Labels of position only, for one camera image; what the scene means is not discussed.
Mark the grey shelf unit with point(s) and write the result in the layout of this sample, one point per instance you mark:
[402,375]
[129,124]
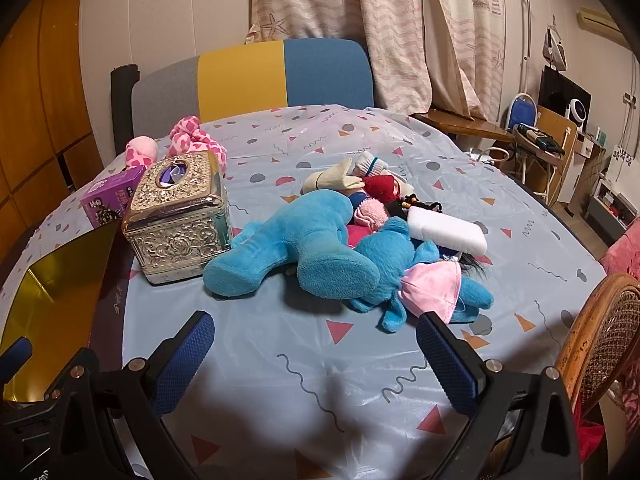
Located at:
[602,210]

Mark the purple cardboard box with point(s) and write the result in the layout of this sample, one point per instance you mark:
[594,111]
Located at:
[107,200]

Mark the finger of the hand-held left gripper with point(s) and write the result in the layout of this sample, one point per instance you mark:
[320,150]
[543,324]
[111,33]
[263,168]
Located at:
[15,354]

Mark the beige sock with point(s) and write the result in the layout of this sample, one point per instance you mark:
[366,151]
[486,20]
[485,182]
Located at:
[325,177]

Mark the black monitor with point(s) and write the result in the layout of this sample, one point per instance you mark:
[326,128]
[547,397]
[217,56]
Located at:
[555,90]

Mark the grey yellow blue chair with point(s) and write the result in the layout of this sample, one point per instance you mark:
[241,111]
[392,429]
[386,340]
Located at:
[240,80]

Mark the blue folding chair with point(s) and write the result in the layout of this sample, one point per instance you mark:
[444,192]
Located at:
[522,110]

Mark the cream cloth piece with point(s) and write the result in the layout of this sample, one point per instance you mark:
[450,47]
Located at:
[404,188]

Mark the red cloth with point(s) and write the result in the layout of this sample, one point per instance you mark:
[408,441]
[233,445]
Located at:
[587,425]

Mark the pink spotted plush toy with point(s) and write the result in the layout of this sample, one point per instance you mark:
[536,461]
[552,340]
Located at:
[192,135]

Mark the light blue patterned tablecloth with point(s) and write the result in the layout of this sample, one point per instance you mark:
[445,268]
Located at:
[300,350]

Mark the pink blanket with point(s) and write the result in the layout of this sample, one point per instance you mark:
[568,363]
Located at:
[625,255]

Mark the large blue plush toy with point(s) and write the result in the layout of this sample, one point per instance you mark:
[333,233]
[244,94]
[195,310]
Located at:
[300,240]

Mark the pink knit pompom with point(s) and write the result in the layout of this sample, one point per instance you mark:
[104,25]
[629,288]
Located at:
[370,211]

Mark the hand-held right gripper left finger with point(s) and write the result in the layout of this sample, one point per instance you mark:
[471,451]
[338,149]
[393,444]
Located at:
[182,360]

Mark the white garment steamer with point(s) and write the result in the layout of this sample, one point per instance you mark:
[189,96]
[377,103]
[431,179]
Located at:
[556,47]

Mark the white standing pole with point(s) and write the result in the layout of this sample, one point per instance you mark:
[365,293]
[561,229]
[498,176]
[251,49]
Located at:
[525,50]

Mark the dark red gold-lined box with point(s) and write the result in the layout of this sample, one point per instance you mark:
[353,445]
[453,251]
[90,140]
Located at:
[55,280]

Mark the rattan chair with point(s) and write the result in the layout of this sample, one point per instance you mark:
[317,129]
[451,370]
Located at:
[582,330]

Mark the black beaded hair wig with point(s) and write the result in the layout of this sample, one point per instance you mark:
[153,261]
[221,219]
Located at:
[470,262]

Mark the cream patterned curtain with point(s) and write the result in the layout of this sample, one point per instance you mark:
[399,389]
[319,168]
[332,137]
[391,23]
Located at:
[400,35]

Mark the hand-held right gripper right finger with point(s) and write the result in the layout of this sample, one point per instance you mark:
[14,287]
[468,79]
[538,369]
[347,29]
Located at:
[447,365]

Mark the black upright post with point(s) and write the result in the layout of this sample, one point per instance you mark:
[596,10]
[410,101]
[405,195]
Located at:
[122,110]

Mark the white round device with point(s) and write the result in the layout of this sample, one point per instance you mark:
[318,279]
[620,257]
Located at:
[579,112]

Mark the wooden side table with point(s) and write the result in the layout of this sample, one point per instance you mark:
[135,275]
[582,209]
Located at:
[470,125]

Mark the black green tool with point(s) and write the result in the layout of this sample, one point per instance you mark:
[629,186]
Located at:
[540,137]

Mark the pink face mask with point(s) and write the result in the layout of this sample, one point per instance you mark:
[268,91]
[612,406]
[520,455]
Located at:
[430,290]

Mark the wooden wardrobe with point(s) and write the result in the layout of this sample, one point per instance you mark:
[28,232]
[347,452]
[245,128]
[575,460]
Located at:
[40,85]

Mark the red knit sock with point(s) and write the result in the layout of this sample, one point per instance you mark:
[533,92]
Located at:
[381,187]

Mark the magenta cloth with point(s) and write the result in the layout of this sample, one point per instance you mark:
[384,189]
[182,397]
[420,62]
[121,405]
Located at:
[356,235]

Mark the white knit hat blue stripes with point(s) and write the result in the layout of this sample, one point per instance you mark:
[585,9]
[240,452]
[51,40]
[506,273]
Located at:
[371,162]

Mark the wall air conditioner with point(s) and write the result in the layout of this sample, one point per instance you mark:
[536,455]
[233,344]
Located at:
[597,21]

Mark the silver ornate tissue box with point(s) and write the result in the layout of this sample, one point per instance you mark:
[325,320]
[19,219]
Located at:
[175,240]

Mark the blue and white tissue packet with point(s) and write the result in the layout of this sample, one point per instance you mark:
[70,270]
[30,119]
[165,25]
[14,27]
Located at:
[445,230]

